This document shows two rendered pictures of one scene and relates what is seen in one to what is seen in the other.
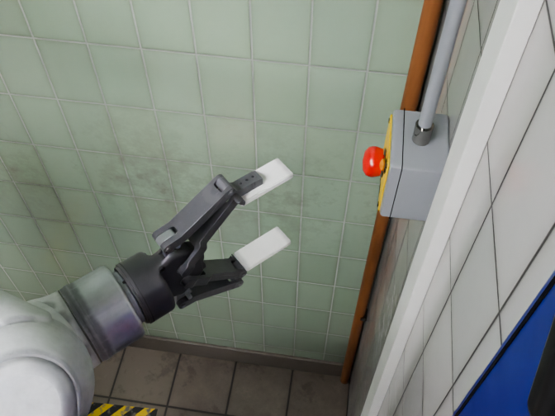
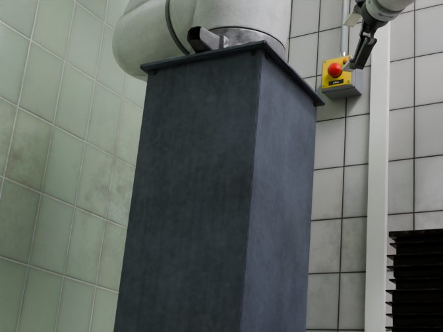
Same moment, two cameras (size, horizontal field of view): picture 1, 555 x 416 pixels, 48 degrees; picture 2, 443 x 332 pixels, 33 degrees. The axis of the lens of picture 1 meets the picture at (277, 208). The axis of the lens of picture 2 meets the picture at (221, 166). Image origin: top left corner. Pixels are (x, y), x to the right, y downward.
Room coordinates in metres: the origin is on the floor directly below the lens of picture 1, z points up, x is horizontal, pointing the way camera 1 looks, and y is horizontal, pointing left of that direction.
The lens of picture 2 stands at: (-0.04, 1.71, 0.47)
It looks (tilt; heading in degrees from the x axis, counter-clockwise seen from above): 19 degrees up; 296
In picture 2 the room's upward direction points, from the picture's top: 5 degrees clockwise
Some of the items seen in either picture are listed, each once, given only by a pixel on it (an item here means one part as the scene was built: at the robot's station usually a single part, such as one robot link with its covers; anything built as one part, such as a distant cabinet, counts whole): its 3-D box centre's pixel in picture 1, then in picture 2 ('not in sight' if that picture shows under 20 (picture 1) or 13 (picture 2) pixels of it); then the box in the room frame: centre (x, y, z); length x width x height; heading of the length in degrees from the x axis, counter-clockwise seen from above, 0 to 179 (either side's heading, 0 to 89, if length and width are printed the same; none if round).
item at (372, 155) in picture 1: (376, 162); (335, 70); (0.52, -0.13, 1.46); 0.04 x 0.04 x 0.04; 81
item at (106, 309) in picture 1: (106, 310); (385, 0); (0.31, 0.18, 1.46); 0.09 x 0.06 x 0.09; 37
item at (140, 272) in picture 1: (165, 275); (373, 16); (0.35, 0.13, 1.46); 0.09 x 0.07 x 0.08; 127
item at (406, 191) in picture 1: (411, 166); (341, 77); (0.51, -0.17, 1.46); 0.10 x 0.07 x 0.10; 171
